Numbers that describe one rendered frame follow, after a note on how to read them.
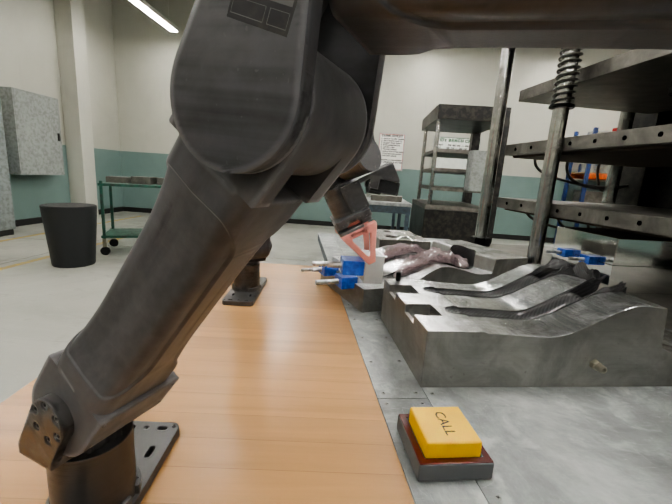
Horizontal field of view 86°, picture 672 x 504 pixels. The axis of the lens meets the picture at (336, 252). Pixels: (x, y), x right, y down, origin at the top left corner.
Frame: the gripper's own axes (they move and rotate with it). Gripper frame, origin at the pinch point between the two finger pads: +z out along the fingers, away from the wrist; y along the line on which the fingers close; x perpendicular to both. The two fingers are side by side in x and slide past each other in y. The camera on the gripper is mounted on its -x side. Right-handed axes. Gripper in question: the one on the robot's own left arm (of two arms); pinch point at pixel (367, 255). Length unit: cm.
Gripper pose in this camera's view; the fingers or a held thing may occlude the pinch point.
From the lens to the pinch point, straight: 69.4
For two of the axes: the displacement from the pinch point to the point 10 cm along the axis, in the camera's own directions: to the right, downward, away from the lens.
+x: -9.0, 4.3, -0.2
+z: 4.1, 8.8, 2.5
